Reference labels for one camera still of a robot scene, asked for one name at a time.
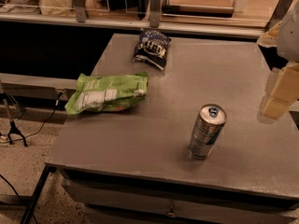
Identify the black table leg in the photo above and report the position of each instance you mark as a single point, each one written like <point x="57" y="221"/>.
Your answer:
<point x="30" y="207"/>

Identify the dark blue chip bag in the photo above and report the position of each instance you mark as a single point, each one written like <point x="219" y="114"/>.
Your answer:
<point x="152" y="48"/>

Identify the black tripod stand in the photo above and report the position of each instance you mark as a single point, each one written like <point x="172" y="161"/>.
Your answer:
<point x="13" y="128"/>

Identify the green rice chip bag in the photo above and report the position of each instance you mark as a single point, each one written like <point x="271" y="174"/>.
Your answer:
<point x="107" y="93"/>

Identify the silver redbull can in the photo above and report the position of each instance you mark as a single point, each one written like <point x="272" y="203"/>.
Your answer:
<point x="210" y="120"/>

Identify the grey metal bracket right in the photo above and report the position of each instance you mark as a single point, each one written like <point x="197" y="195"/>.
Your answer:
<point x="279" y="13"/>

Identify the grey metal bracket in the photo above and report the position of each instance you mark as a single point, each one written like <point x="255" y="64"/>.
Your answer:
<point x="81" y="14"/>
<point x="154" y="16"/>
<point x="279" y="13"/>

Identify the grey cabinet drawer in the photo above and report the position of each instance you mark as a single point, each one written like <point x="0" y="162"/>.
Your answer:
<point x="119" y="204"/>

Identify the grey metal bracket middle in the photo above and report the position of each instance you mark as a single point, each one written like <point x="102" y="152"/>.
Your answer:
<point x="154" y="16"/>

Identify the grey metal bracket left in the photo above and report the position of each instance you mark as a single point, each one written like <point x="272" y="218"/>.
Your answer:
<point x="81" y="14"/>

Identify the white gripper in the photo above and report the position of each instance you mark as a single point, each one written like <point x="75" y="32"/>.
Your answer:
<point x="290" y="36"/>

